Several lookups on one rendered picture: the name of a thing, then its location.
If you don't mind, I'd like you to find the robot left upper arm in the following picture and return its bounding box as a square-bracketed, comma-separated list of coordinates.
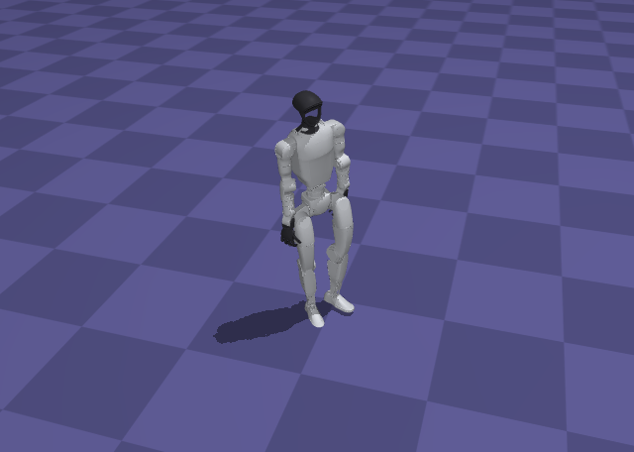
[325, 119, 351, 170]

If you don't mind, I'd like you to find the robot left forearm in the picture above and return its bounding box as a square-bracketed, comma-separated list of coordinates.
[336, 166, 350, 195]

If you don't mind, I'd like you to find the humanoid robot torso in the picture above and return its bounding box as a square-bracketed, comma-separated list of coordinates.
[287, 119, 334, 217]

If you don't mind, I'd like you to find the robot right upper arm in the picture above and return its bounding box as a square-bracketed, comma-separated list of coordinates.
[274, 137, 296, 193]

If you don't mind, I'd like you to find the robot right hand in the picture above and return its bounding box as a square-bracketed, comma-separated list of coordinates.
[281, 218, 301, 247]

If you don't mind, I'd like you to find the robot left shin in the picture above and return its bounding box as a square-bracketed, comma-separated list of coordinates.
[327, 254, 348, 298]

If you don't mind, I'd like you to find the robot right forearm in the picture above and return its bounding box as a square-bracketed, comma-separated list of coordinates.
[279, 180, 296, 227]

